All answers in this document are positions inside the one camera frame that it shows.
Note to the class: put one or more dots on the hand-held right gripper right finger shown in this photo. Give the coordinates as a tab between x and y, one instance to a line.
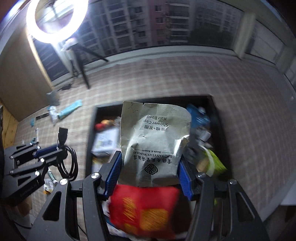
185	183

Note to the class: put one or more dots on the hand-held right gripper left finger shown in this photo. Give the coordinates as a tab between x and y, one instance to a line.
113	176

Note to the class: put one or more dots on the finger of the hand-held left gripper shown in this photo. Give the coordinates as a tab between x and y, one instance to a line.
27	170
46	150

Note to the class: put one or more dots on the black container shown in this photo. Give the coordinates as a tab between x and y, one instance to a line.
89	150

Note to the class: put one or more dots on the grey paper sachet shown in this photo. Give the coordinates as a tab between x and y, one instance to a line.
155	143

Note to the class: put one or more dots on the white printed sachet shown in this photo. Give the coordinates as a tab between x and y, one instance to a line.
36	132

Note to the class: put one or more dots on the black stick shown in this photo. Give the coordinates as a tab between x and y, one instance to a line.
41	117

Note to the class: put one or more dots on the yellow green packet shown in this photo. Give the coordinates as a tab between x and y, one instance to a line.
214	163

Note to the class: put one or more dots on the white flat box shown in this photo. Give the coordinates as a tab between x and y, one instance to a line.
105	141

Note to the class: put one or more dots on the white packet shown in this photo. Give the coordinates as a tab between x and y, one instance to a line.
52	114

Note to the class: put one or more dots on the pine wood panel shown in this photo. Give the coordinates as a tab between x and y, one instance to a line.
7	129

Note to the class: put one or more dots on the red snack packet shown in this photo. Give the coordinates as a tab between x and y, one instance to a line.
143	210

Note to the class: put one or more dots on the teal printed box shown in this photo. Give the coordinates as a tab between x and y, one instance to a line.
70	109

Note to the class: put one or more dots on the small red yellow item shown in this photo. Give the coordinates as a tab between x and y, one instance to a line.
103	125

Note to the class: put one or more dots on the blue packet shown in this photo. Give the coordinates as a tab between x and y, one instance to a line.
198	115

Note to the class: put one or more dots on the tan wooden cabinet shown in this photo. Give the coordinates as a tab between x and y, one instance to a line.
18	81

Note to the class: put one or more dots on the apartment buildings outside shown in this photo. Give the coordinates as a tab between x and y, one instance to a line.
150	23

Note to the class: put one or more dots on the beige curtain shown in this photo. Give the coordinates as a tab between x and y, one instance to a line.
245	34

